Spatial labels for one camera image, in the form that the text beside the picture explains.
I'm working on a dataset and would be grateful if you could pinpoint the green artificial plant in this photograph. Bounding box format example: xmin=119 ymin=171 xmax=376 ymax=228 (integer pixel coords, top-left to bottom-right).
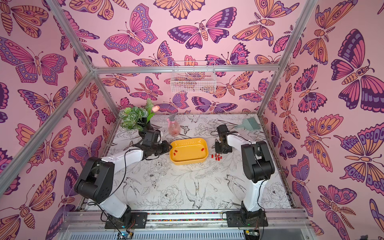
xmin=119 ymin=99 xmax=160 ymax=131

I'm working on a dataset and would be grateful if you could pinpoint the yellow plastic storage tray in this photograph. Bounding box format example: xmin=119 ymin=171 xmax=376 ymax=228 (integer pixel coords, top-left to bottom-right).
xmin=170 ymin=138 xmax=209 ymax=165

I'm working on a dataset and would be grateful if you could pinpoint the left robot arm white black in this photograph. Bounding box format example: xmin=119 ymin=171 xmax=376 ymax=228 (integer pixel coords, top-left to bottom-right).
xmin=74 ymin=141 xmax=172 ymax=221

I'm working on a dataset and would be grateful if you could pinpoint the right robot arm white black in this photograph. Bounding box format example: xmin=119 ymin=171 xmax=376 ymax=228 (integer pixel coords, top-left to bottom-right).
xmin=215 ymin=132 xmax=275 ymax=227

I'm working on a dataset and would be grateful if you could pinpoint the aluminium frame post right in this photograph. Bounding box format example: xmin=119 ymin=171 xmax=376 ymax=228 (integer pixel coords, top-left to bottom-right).
xmin=258 ymin=0 xmax=318 ymax=117

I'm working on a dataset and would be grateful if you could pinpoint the aluminium frame post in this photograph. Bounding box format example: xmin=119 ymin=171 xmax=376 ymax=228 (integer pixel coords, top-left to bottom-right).
xmin=258 ymin=0 xmax=318 ymax=117
xmin=46 ymin=1 xmax=118 ymax=117

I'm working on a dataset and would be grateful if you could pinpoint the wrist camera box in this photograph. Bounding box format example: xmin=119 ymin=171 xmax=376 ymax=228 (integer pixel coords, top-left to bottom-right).
xmin=217 ymin=124 xmax=237 ymax=138
xmin=143 ymin=130 xmax=161 ymax=147

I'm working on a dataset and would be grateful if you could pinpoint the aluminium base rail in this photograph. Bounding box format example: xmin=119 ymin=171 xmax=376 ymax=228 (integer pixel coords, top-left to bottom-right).
xmin=64 ymin=208 xmax=313 ymax=232

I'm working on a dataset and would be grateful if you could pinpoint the white wire basket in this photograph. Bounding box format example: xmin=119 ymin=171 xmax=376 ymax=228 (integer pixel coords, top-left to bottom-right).
xmin=169 ymin=61 xmax=217 ymax=94

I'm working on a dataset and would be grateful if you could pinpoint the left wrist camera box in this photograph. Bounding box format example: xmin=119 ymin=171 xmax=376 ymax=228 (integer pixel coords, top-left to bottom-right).
xmin=143 ymin=130 xmax=161 ymax=147

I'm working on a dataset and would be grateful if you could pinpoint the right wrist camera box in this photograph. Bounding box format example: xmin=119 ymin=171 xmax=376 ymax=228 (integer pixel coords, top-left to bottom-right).
xmin=217 ymin=124 xmax=237 ymax=138

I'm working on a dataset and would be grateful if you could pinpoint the pink spray bottle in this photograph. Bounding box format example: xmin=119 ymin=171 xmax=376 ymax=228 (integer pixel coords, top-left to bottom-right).
xmin=168 ymin=116 xmax=181 ymax=137

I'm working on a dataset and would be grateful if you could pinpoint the black glossy vase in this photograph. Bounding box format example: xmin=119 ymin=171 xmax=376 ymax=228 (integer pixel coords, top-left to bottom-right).
xmin=139 ymin=122 xmax=154 ymax=138

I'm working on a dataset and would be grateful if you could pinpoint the aluminium frame top bar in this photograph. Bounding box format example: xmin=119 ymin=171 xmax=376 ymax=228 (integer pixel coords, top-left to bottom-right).
xmin=93 ymin=65 xmax=280 ymax=75

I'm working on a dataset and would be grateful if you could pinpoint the aluminium frame post left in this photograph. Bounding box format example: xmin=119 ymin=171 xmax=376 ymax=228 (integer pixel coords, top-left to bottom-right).
xmin=46 ymin=1 xmax=118 ymax=117

